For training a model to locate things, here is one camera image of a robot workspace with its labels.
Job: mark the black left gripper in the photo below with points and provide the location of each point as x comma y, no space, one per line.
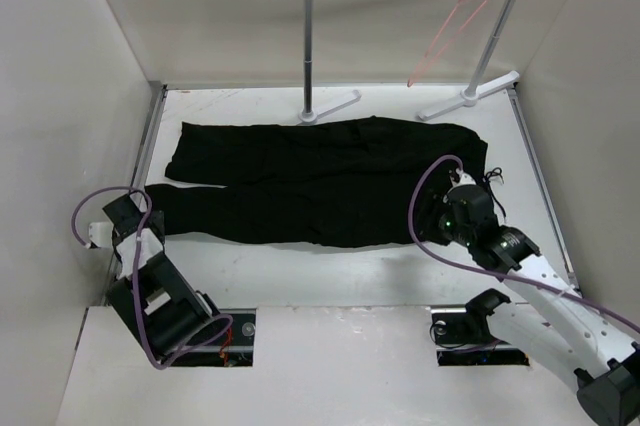
157,220

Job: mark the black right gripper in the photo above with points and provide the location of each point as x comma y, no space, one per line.
445,203

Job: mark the black trousers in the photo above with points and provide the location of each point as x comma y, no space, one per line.
348,184

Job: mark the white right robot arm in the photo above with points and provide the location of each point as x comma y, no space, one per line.
579,343

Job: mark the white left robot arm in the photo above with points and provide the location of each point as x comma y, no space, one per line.
154,300

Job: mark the white clothes rack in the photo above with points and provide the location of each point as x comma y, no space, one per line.
383,40

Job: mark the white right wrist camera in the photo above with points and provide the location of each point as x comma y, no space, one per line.
459,178

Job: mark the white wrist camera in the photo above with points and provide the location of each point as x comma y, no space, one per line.
101,235
459,178

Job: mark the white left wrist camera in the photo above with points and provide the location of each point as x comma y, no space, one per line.
101,235

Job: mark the right aluminium frame rail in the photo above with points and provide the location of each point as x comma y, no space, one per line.
542,186

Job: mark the aluminium frame rail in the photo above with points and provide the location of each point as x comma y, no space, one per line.
141,165
542,186

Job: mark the left aluminium frame rail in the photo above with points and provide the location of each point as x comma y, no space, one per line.
141,165

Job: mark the pink wire hanger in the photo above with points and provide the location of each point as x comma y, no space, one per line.
461,15

